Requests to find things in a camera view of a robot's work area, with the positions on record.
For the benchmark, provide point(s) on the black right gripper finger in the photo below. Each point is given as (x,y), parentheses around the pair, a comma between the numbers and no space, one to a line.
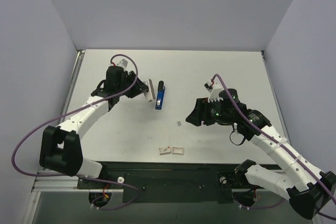
(195,117)
(199,105)

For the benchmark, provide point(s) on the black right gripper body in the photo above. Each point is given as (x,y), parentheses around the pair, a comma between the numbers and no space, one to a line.
(203,114)

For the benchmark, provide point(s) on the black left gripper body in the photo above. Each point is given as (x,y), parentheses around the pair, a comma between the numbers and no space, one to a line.
(139,87)

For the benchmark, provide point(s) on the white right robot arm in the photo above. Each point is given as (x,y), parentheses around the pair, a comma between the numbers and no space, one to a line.
(307,188)

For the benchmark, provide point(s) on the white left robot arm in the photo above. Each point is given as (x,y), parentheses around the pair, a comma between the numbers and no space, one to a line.
(61,145)

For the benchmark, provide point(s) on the staple box tray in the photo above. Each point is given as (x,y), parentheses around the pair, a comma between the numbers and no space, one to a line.
(177,150)

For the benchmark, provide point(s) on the staple box lid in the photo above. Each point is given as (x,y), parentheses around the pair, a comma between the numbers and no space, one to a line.
(165,150)

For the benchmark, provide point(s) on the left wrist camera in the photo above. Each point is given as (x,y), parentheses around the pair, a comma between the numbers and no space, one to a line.
(122,63)

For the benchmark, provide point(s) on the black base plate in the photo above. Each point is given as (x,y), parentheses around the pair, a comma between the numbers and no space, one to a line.
(176,182)

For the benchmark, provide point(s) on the aluminium frame rail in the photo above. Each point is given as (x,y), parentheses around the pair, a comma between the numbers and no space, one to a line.
(55,122)

